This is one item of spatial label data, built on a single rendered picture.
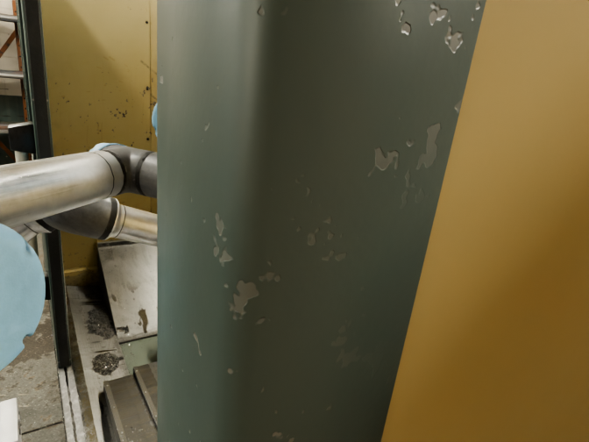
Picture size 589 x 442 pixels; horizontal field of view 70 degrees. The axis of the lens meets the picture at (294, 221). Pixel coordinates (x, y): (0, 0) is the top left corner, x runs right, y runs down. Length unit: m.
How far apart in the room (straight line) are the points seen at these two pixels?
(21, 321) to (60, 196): 0.26
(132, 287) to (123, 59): 1.03
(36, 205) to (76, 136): 1.54
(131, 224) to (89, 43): 1.24
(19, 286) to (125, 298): 1.72
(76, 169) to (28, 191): 0.08
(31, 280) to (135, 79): 1.79
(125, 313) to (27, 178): 1.51
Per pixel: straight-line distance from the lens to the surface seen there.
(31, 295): 0.40
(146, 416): 1.51
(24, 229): 1.08
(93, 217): 0.95
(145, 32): 2.14
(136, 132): 2.16
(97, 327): 2.04
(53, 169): 0.62
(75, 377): 1.57
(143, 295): 2.12
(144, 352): 1.92
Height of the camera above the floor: 1.79
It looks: 20 degrees down
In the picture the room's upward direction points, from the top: 7 degrees clockwise
